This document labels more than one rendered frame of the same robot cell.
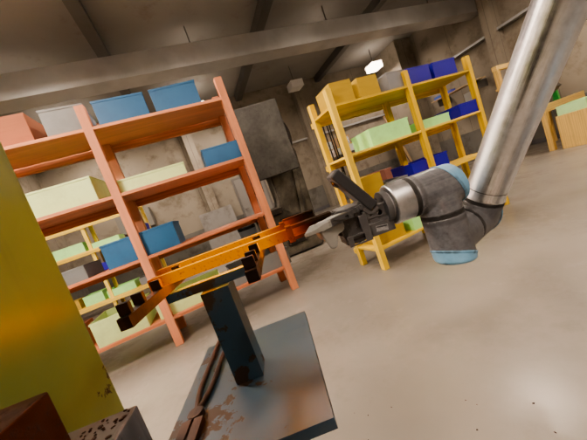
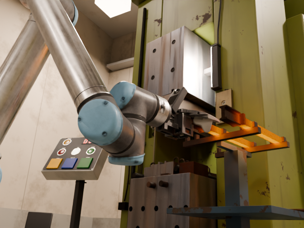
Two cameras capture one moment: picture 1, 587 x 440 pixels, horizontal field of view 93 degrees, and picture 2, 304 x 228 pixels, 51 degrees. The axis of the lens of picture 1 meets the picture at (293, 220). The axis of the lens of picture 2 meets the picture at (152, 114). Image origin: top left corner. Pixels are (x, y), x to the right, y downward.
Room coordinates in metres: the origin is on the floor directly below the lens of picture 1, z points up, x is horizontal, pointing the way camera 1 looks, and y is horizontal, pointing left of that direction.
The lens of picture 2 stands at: (1.26, -0.80, 0.65)
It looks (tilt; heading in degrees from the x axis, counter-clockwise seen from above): 21 degrees up; 139
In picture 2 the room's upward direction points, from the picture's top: 3 degrees clockwise
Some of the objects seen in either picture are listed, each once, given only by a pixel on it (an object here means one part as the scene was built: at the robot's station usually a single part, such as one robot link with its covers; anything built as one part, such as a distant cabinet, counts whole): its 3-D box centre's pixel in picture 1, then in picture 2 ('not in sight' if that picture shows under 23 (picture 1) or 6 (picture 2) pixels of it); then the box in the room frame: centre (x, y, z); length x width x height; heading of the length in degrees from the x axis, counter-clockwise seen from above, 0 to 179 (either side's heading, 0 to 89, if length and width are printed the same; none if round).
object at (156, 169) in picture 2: not in sight; (183, 176); (0.05, 0.50, 0.96); 0.42 x 0.20 x 0.09; 95
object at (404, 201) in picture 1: (395, 202); (155, 110); (0.61, -0.23, 0.99); 0.10 x 0.05 x 0.09; 3
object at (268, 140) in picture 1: (265, 184); not in sight; (5.01, 0.27, 1.36); 1.43 x 1.27 x 2.73; 107
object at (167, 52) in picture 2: not in sight; (191, 76); (0.09, 0.50, 1.56); 0.42 x 0.39 x 0.40; 95
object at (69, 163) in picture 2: not in sight; (69, 163); (-0.42, 0.05, 1.01); 0.07 x 0.05 x 0.07; 30
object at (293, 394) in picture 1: (252, 375); (237, 213); (0.58, 0.20, 0.74); 0.40 x 0.30 x 0.02; 2
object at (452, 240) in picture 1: (451, 234); (125, 140); (0.61, -0.33, 0.87); 0.12 x 0.09 x 0.12; 122
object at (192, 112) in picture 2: not in sight; (193, 115); (0.63, -0.09, 1.01); 0.09 x 0.05 x 0.02; 57
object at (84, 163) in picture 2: not in sight; (85, 163); (-0.34, 0.10, 1.01); 0.07 x 0.05 x 0.07; 30
